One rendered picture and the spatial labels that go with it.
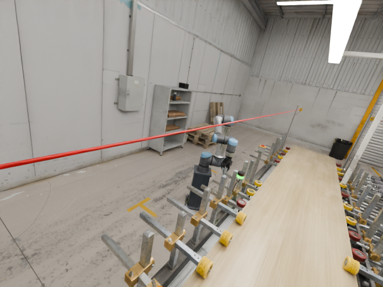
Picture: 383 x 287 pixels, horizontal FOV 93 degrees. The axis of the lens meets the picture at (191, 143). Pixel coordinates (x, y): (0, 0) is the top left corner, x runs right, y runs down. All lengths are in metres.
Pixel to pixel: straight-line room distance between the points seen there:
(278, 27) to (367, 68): 3.70
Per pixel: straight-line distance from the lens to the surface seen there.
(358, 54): 3.08
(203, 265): 1.08
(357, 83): 9.58
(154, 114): 4.27
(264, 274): 1.28
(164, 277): 1.34
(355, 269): 1.61
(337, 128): 9.54
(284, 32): 9.96
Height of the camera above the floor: 1.81
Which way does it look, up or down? 19 degrees down
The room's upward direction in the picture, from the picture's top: 11 degrees clockwise
